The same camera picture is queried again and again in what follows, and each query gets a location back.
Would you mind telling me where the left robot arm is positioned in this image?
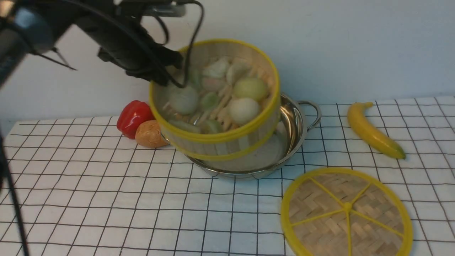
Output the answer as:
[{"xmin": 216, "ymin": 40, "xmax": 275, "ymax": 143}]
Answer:
[{"xmin": 1, "ymin": 0, "xmax": 187, "ymax": 87}]

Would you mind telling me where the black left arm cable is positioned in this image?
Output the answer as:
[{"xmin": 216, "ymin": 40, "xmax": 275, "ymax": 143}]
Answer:
[{"xmin": 53, "ymin": 0, "xmax": 205, "ymax": 89}]

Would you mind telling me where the white round bun front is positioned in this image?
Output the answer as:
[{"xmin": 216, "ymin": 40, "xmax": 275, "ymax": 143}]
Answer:
[{"xmin": 168, "ymin": 86, "xmax": 199, "ymax": 115}]

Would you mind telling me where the white dumpling tall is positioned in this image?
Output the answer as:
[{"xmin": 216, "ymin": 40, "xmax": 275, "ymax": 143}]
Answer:
[{"xmin": 202, "ymin": 57, "xmax": 230, "ymax": 79}]

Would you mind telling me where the white round bun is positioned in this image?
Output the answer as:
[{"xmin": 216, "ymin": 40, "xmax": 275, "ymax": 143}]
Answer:
[
  {"xmin": 168, "ymin": 86, "xmax": 199, "ymax": 115},
  {"xmin": 228, "ymin": 98, "xmax": 261, "ymax": 126}
]

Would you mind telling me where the green dumpling left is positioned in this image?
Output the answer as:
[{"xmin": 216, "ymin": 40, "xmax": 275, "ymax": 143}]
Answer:
[{"xmin": 189, "ymin": 68, "xmax": 203, "ymax": 92}]

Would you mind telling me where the brown potato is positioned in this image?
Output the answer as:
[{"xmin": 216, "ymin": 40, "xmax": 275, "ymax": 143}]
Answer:
[{"xmin": 135, "ymin": 120, "xmax": 168, "ymax": 149}]

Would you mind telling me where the red bell pepper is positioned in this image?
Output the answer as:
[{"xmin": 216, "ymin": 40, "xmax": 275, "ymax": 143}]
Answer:
[{"xmin": 116, "ymin": 100, "xmax": 155, "ymax": 139}]

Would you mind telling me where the green dumpling right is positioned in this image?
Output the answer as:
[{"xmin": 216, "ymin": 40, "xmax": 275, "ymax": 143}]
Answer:
[{"xmin": 199, "ymin": 92, "xmax": 220, "ymax": 112}]

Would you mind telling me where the bamboo steamer basket yellow rim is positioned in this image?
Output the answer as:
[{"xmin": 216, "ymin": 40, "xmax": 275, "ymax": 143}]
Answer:
[{"xmin": 149, "ymin": 39, "xmax": 281, "ymax": 161}]

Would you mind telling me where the white round bun right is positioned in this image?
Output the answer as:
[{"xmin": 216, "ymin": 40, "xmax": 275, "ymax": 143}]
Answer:
[{"xmin": 228, "ymin": 98, "xmax": 261, "ymax": 126}]

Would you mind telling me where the yellowish round bun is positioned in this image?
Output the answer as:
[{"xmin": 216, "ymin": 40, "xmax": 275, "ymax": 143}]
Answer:
[{"xmin": 233, "ymin": 78, "xmax": 269, "ymax": 102}]

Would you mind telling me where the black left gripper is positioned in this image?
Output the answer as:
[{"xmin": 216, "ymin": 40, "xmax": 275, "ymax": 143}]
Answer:
[{"xmin": 75, "ymin": 4, "xmax": 184, "ymax": 85}]

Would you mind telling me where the stainless steel pot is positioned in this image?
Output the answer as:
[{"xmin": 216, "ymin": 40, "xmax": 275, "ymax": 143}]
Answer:
[{"xmin": 188, "ymin": 94, "xmax": 322, "ymax": 181}]

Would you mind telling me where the pink shrimp dumpling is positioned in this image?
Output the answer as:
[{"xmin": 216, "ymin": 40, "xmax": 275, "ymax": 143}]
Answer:
[{"xmin": 202, "ymin": 77, "xmax": 228, "ymax": 92}]

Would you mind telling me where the yellow banana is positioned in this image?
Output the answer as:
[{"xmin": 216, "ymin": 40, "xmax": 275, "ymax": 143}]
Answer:
[{"xmin": 347, "ymin": 102, "xmax": 406, "ymax": 159}]

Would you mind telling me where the woven bamboo steamer lid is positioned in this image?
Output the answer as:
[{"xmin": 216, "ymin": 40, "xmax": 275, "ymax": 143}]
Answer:
[{"xmin": 280, "ymin": 167, "xmax": 413, "ymax": 256}]

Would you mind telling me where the white checkered tablecloth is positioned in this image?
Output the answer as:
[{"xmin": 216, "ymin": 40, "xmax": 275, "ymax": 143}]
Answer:
[{"xmin": 4, "ymin": 96, "xmax": 455, "ymax": 256}]

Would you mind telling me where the white dumpling small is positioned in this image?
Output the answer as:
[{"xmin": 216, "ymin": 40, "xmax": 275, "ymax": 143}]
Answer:
[{"xmin": 226, "ymin": 62, "xmax": 251, "ymax": 86}]

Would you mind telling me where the pale green dumpling front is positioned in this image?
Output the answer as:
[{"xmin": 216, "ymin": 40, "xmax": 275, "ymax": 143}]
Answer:
[{"xmin": 200, "ymin": 119, "xmax": 223, "ymax": 134}]

